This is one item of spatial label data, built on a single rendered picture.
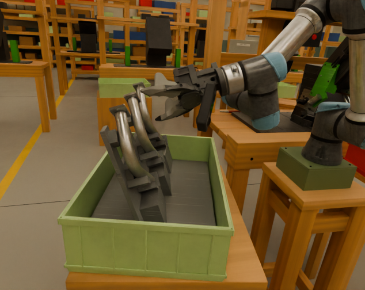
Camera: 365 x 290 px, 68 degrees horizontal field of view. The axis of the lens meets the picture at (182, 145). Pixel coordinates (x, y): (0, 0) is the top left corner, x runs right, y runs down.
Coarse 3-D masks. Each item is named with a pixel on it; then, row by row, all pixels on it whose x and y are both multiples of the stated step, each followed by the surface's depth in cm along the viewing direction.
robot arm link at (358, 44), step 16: (336, 0) 73; (352, 0) 69; (336, 16) 76; (352, 16) 71; (352, 32) 73; (352, 48) 77; (352, 64) 80; (352, 80) 82; (352, 96) 85; (352, 112) 88; (352, 128) 89
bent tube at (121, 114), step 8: (112, 112) 68; (120, 112) 67; (128, 112) 69; (120, 120) 66; (120, 128) 66; (128, 128) 67; (120, 136) 65; (128, 136) 65; (120, 144) 65; (128, 144) 65; (128, 152) 65; (128, 160) 65; (136, 160) 66; (128, 168) 67; (136, 168) 67; (136, 176) 70; (152, 176) 81
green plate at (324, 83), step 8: (328, 64) 160; (336, 64) 155; (320, 72) 165; (328, 72) 159; (336, 72) 156; (320, 80) 164; (328, 80) 158; (320, 88) 162; (328, 88) 158; (336, 88) 161
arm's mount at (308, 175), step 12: (288, 156) 112; (300, 156) 110; (288, 168) 112; (300, 168) 104; (312, 168) 100; (324, 168) 101; (336, 168) 102; (348, 168) 103; (300, 180) 105; (312, 180) 102; (324, 180) 103; (336, 180) 104; (348, 180) 105
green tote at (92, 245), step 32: (192, 160) 123; (96, 192) 87; (224, 192) 78; (64, 224) 63; (96, 224) 63; (128, 224) 63; (160, 224) 63; (192, 224) 64; (224, 224) 71; (96, 256) 67; (128, 256) 67; (160, 256) 67; (192, 256) 67; (224, 256) 66
